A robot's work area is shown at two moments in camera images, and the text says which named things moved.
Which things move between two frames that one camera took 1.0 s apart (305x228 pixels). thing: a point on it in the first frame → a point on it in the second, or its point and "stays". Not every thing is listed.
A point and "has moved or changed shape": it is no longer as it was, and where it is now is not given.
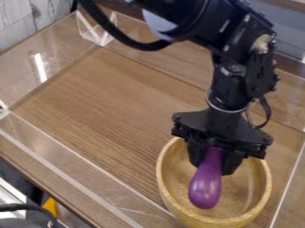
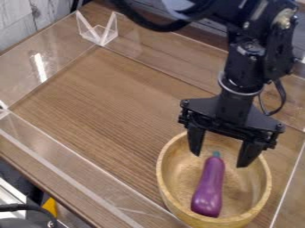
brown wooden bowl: [245, 196] stays
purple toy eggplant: [205, 184] has moved or changed shape
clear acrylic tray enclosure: [87, 109] stays
